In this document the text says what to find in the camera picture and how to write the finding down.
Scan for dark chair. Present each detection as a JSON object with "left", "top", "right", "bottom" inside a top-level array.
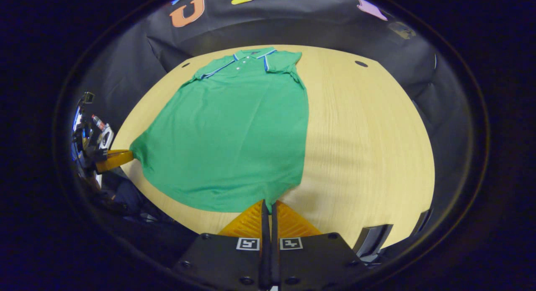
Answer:
[{"left": 353, "top": 223, "right": 394, "bottom": 258}]

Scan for white side desk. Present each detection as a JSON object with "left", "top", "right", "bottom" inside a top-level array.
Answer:
[{"left": 98, "top": 123, "right": 115, "bottom": 150}]

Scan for green T-shirt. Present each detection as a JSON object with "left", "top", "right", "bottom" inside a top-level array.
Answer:
[{"left": 129, "top": 46, "right": 310, "bottom": 216}]

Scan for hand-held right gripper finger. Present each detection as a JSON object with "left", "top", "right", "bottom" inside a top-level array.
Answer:
[
  {"left": 271, "top": 200, "right": 369, "bottom": 289},
  {"left": 173, "top": 199, "right": 271, "bottom": 291}
]

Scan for person's dark trousers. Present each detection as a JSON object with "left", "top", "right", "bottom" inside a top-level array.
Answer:
[{"left": 98, "top": 172, "right": 145, "bottom": 218}]

